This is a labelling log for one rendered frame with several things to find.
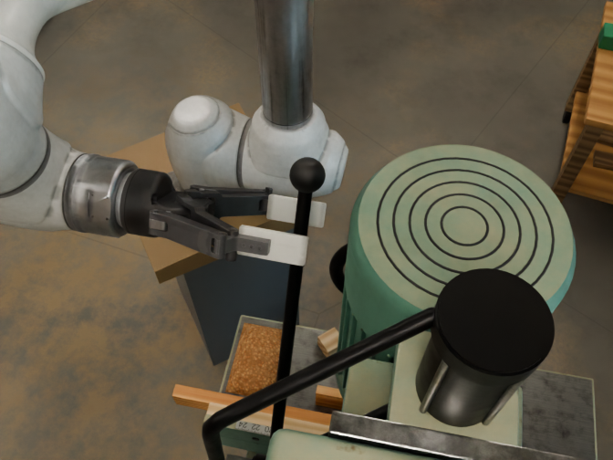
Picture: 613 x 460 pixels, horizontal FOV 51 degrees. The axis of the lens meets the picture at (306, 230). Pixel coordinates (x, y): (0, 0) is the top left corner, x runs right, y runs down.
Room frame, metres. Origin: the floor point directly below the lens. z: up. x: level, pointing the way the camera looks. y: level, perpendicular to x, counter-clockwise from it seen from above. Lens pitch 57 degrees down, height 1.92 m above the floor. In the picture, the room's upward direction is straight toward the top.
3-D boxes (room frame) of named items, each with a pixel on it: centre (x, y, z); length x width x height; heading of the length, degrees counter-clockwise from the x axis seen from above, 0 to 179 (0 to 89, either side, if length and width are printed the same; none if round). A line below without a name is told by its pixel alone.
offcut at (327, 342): (0.43, -0.04, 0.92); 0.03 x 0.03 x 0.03; 32
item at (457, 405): (0.13, -0.09, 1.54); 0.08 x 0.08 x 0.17; 79
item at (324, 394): (0.31, -0.12, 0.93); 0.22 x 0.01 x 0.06; 79
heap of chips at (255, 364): (0.40, 0.08, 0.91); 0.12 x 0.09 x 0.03; 169
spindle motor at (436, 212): (0.27, -0.12, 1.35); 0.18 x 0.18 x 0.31
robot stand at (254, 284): (0.94, 0.22, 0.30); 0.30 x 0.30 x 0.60; 26
